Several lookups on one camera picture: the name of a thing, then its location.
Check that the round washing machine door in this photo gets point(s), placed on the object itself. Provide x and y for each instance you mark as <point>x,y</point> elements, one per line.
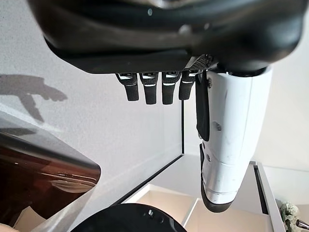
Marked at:
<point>135,220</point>

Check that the dark brown stand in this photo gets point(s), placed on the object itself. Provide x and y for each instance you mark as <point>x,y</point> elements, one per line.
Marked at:
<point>43,178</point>

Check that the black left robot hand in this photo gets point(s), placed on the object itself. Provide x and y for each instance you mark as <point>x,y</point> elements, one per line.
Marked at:
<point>169,36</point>

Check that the white counter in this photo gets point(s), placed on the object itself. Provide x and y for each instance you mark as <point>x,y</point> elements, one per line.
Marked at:
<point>178,176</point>

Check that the dark faucet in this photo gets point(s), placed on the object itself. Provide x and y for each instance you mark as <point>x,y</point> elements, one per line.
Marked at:
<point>303,222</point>

